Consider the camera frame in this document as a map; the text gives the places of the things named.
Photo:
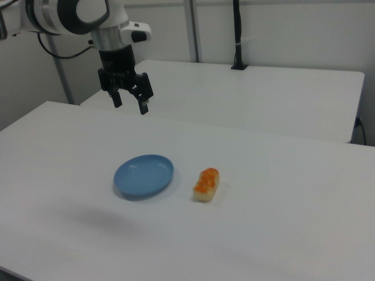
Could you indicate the blue oval plate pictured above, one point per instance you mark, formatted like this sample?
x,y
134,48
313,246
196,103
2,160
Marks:
x,y
143,177

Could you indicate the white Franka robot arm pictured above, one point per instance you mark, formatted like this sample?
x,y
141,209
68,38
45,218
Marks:
x,y
73,14

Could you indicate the grey aluminium frame post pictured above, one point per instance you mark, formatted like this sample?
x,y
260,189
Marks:
x,y
61,73
194,30

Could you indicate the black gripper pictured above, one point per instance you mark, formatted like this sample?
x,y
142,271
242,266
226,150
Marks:
x,y
117,68

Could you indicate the black camera stand pole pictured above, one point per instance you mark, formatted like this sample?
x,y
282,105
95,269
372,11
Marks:
x,y
238,35

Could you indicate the orange-topped bread loaf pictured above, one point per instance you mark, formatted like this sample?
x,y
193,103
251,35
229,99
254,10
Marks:
x,y
206,185

